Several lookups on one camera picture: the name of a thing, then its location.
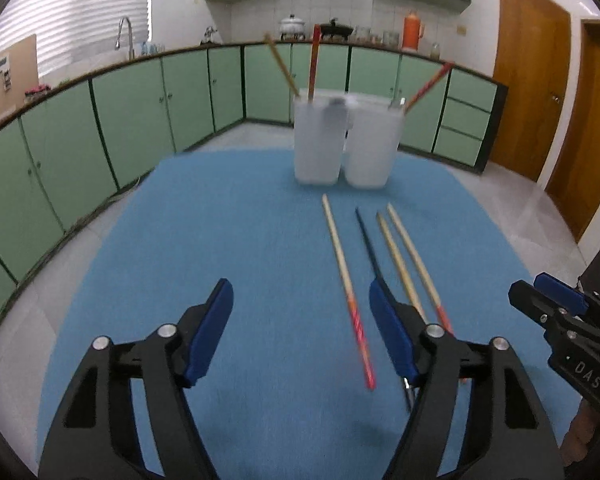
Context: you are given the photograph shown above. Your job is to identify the cardboard box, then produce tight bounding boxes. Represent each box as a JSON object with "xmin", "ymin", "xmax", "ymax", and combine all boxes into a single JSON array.
[{"xmin": 0, "ymin": 34, "xmax": 39, "ymax": 133}]

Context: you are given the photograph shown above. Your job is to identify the red-tipped bamboo chopstick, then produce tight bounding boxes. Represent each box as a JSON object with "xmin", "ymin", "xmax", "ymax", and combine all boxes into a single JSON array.
[
  {"xmin": 307, "ymin": 24, "xmax": 323, "ymax": 103},
  {"xmin": 386, "ymin": 203, "xmax": 456, "ymax": 337},
  {"xmin": 404, "ymin": 61, "xmax": 456, "ymax": 113},
  {"xmin": 321, "ymin": 193, "xmax": 377, "ymax": 391}
]

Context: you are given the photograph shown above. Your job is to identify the green base cabinets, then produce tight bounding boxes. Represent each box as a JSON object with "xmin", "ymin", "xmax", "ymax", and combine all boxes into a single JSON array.
[{"xmin": 0, "ymin": 41, "xmax": 509, "ymax": 337}]

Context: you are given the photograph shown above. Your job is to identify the blue table mat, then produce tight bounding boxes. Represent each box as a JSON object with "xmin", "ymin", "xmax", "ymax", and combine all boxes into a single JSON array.
[{"xmin": 36, "ymin": 147, "xmax": 587, "ymax": 480}]

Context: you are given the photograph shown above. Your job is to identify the dark blue chopstick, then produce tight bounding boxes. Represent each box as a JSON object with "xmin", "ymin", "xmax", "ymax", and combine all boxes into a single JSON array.
[{"xmin": 355, "ymin": 208, "xmax": 416, "ymax": 413}]

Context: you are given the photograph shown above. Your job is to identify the black wok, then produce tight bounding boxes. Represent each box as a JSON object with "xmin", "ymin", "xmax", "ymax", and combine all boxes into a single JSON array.
[{"xmin": 321, "ymin": 18, "xmax": 355, "ymax": 42}]

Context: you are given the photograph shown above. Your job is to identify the white window blind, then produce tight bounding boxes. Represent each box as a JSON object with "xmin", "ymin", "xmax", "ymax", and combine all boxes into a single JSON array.
[{"xmin": 0, "ymin": 0, "xmax": 153, "ymax": 77}]

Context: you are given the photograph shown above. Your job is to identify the metal kitchen faucet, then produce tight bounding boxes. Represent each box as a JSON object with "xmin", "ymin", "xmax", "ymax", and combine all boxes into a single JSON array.
[{"xmin": 116, "ymin": 16, "xmax": 135, "ymax": 60}]

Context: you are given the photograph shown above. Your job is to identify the plain bamboo chopstick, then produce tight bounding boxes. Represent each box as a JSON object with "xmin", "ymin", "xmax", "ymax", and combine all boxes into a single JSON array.
[
  {"xmin": 264, "ymin": 33, "xmax": 302, "ymax": 101},
  {"xmin": 375, "ymin": 211, "xmax": 429, "ymax": 325}
]

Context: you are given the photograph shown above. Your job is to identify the plain wooden door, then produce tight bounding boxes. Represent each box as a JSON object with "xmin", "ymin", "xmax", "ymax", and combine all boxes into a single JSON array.
[{"xmin": 545, "ymin": 19, "xmax": 600, "ymax": 242}]

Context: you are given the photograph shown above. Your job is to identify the white double utensil holder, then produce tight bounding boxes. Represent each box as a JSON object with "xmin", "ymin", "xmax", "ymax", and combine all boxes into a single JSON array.
[{"xmin": 292, "ymin": 92, "xmax": 406, "ymax": 191}]

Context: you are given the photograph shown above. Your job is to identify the orange thermos flask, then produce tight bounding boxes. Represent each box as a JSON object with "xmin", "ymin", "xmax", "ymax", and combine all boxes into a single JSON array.
[{"xmin": 402, "ymin": 10, "xmax": 426, "ymax": 52}]

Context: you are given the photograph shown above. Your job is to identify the white cooking pot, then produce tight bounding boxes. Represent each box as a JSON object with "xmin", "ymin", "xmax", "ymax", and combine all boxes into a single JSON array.
[{"xmin": 280, "ymin": 14, "xmax": 308, "ymax": 41}]

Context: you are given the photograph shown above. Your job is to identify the wooden door with handle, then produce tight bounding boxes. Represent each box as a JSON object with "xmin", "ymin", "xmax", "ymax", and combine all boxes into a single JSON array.
[{"xmin": 489, "ymin": 0, "xmax": 572, "ymax": 183}]

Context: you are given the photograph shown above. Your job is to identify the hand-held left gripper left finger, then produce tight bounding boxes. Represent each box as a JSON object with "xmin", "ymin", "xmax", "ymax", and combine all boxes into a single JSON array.
[{"xmin": 37, "ymin": 277, "xmax": 234, "ymax": 480}]

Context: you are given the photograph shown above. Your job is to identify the person's right hand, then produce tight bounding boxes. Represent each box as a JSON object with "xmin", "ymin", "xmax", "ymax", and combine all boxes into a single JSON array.
[{"xmin": 561, "ymin": 402, "xmax": 599, "ymax": 467}]

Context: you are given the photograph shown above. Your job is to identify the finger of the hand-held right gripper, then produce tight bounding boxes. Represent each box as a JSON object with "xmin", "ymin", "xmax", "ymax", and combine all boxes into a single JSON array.
[
  {"xmin": 534, "ymin": 272, "xmax": 589, "ymax": 315},
  {"xmin": 509, "ymin": 280, "xmax": 564, "ymax": 334}
]

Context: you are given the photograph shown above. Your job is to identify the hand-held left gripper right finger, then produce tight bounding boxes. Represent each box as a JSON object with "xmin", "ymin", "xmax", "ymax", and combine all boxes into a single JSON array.
[{"xmin": 369, "ymin": 280, "xmax": 566, "ymax": 480}]

